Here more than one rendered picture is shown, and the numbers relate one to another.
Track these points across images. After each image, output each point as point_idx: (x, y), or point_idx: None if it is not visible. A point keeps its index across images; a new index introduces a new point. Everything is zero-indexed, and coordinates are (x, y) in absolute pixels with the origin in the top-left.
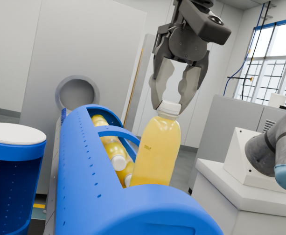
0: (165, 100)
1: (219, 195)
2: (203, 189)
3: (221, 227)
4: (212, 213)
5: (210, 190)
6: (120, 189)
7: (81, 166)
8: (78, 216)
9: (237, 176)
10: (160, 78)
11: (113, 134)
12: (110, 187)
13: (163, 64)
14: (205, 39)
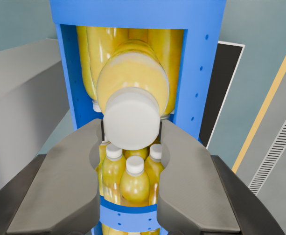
0: (139, 142)
1: None
2: (6, 171)
3: (3, 114)
4: (5, 136)
5: None
6: (191, 29)
7: (196, 128)
8: (219, 28)
9: None
10: (196, 157)
11: (142, 207)
12: (196, 43)
13: (217, 200)
14: None
